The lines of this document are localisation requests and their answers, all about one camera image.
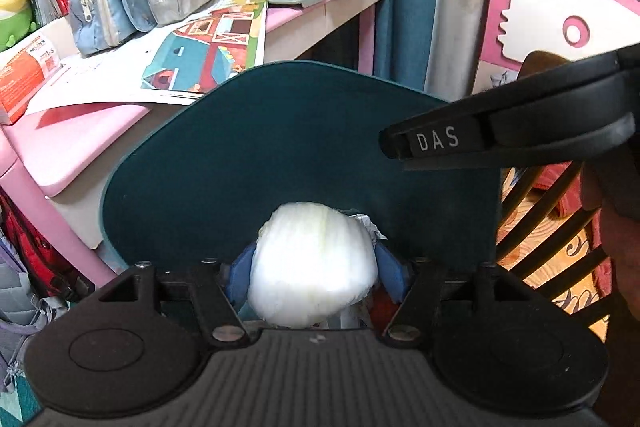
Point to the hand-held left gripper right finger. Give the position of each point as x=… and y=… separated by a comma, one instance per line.
x=395, y=279

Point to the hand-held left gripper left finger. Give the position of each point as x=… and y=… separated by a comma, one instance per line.
x=239, y=277

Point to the white plastic wad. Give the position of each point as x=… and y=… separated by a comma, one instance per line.
x=310, y=262

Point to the person's right hand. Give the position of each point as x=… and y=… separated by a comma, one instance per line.
x=600, y=192

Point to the crumpled silver wrapper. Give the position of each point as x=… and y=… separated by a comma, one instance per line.
x=367, y=227

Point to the pink and white chair back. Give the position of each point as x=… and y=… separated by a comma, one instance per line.
x=540, y=2

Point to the landscape print curtain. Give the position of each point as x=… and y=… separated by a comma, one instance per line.
x=465, y=7

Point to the black slatted wooden chair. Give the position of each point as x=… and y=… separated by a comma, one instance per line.
x=545, y=252

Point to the dark teal chair back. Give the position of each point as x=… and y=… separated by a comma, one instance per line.
x=280, y=147

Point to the pink desk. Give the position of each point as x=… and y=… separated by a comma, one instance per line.
x=75, y=147

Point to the red backpack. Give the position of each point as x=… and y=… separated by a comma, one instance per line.
x=30, y=247

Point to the grey bag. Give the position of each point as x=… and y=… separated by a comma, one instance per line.
x=25, y=337

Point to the colourful barn picture sheet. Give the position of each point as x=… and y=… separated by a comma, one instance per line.
x=210, y=47

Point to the orange cardboard box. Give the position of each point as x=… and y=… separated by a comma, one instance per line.
x=25, y=77

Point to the blue pencil case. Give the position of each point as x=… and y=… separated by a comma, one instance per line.
x=107, y=4

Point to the green plush toy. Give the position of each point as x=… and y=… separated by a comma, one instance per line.
x=12, y=2

